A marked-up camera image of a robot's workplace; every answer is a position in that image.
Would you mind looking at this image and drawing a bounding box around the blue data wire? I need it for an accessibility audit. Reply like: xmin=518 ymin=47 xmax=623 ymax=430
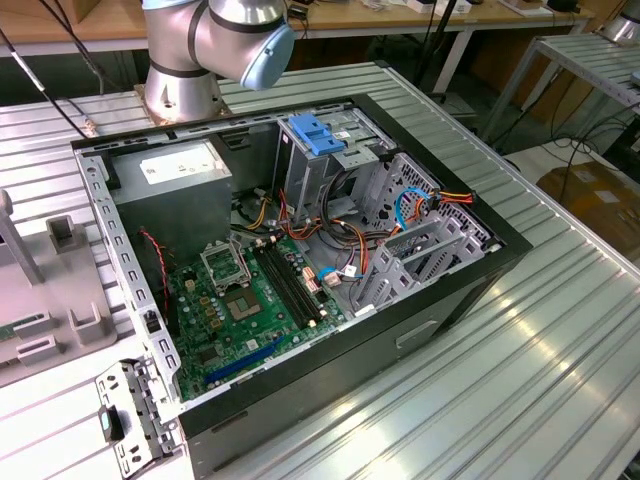
xmin=393 ymin=185 xmax=432 ymax=232

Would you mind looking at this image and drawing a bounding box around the orange power wire black plug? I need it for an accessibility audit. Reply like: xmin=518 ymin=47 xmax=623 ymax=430
xmin=327 ymin=189 xmax=475 ymax=281

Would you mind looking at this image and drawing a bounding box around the metal disk bay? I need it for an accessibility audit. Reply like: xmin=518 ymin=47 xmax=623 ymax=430
xmin=349 ymin=214 xmax=489 ymax=321

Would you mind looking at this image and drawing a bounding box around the black RAM slot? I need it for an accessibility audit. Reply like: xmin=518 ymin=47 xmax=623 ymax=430
xmin=252 ymin=242 xmax=314 ymax=330
xmin=267 ymin=238 xmax=327 ymax=319

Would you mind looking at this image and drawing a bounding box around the metal optical drive cage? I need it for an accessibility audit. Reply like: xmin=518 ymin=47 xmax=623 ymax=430
xmin=272 ymin=107 xmax=396 ymax=226

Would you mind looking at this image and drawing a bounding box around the CPU socket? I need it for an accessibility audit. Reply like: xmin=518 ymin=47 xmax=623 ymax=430
xmin=222 ymin=287 xmax=266 ymax=324

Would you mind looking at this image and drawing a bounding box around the blue plastic drive latch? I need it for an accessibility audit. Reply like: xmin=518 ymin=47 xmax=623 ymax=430
xmin=288 ymin=114 xmax=347 ymax=157

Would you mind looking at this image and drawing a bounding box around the metal socket cover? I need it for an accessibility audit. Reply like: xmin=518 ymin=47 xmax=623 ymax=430
xmin=198 ymin=239 xmax=251 ymax=294

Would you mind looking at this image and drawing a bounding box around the green motherboard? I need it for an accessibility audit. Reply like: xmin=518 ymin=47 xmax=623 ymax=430
xmin=167 ymin=234 xmax=351 ymax=401

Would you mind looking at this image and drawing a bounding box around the black open PC case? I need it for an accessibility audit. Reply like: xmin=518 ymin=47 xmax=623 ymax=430
xmin=69 ymin=92 xmax=534 ymax=480

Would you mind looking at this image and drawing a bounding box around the blue expansion slot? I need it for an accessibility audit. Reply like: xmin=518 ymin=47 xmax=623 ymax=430
xmin=202 ymin=334 xmax=287 ymax=387

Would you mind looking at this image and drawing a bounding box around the grey power supply unit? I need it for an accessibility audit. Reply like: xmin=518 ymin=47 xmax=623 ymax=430
xmin=107 ymin=138 xmax=235 ymax=256

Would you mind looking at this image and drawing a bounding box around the black case fan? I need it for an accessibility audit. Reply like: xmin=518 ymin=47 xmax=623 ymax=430
xmin=130 ymin=227 xmax=176 ymax=331

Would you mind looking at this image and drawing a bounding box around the black plastic retainer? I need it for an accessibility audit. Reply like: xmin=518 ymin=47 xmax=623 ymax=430
xmin=103 ymin=153 xmax=124 ymax=190

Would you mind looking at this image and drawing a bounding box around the black stand pole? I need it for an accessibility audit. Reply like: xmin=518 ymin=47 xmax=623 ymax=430
xmin=414 ymin=0 xmax=460 ymax=101

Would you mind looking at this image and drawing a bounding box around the white box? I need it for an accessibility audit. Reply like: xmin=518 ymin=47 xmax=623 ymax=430
xmin=407 ymin=0 xmax=474 ymax=15

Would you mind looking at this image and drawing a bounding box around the large cardboard box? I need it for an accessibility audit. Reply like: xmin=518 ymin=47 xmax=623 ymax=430
xmin=537 ymin=159 xmax=640 ymax=251

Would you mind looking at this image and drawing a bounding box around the grey parts rack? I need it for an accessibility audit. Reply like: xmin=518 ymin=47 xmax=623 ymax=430
xmin=0 ymin=188 xmax=136 ymax=389

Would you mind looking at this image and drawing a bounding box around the black latch teal label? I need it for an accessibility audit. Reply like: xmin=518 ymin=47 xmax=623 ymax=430
xmin=97 ymin=405 xmax=126 ymax=442

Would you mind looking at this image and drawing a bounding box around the metal slat side table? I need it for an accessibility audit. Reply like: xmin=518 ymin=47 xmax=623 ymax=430
xmin=482 ymin=32 xmax=640 ymax=146

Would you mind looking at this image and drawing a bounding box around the red orange wire bundle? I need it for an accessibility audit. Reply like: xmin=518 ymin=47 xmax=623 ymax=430
xmin=276 ymin=188 xmax=326 ymax=246

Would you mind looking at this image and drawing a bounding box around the black cable loop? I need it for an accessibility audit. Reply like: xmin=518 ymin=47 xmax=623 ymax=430
xmin=321 ymin=167 xmax=366 ymax=236

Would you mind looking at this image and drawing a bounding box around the short blue wire white plug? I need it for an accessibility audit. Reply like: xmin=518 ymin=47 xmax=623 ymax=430
xmin=317 ymin=264 xmax=361 ymax=289

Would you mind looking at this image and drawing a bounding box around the yellow black wire bundle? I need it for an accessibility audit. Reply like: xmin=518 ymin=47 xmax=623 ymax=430
xmin=243 ymin=187 xmax=275 ymax=232

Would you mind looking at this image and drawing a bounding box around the red black fan wire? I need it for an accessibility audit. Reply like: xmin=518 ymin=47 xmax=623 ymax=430
xmin=137 ymin=227 xmax=172 ymax=301

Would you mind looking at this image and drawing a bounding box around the hinged metal slot bracket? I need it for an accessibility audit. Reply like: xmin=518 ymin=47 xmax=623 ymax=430
xmin=94 ymin=357 xmax=184 ymax=476

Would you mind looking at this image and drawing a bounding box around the thin cable metal plug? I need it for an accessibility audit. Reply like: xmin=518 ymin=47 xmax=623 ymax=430
xmin=62 ymin=94 xmax=100 ymax=140

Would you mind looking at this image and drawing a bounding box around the wooden desk white frame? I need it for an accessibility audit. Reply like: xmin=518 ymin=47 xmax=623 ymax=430
xmin=0 ymin=0 xmax=596 ymax=96

